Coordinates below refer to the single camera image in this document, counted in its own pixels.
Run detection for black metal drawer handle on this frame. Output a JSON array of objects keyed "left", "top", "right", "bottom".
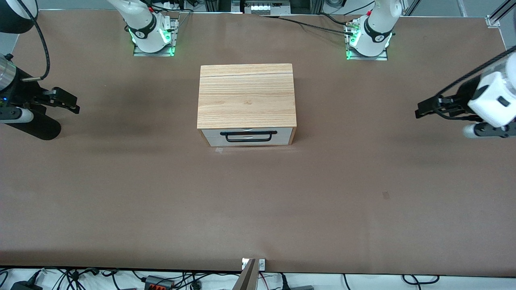
[{"left": 220, "top": 130, "right": 278, "bottom": 143}]

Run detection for white-fronted wooden drawer with handle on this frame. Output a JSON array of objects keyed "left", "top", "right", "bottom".
[{"left": 201, "top": 129, "right": 294, "bottom": 139}]

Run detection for black and orange connector block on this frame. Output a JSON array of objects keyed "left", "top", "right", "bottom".
[{"left": 144, "top": 275, "right": 175, "bottom": 290}]

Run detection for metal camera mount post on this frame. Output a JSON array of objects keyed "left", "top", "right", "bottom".
[{"left": 232, "top": 258, "right": 266, "bottom": 290}]

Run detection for black looped floor cable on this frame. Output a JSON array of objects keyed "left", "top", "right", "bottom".
[{"left": 402, "top": 275, "right": 440, "bottom": 285}]

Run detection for black cable on table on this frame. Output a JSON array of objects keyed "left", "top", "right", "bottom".
[{"left": 258, "top": 14, "right": 356, "bottom": 36}]

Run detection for braided black arm cable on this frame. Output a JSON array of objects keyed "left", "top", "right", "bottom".
[{"left": 437, "top": 45, "right": 516, "bottom": 99}]

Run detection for light wooden drawer cabinet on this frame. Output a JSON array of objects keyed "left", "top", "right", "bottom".
[{"left": 197, "top": 63, "right": 298, "bottom": 147}]

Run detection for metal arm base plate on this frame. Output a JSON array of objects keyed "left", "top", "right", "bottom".
[
  {"left": 133, "top": 18, "right": 179, "bottom": 57},
  {"left": 346, "top": 20, "right": 389, "bottom": 61}
]

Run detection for white power strip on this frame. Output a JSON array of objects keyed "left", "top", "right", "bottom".
[{"left": 249, "top": 1, "right": 279, "bottom": 16}]

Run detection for smooth black arm cable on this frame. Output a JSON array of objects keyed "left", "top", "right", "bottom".
[{"left": 22, "top": 0, "right": 50, "bottom": 81}]

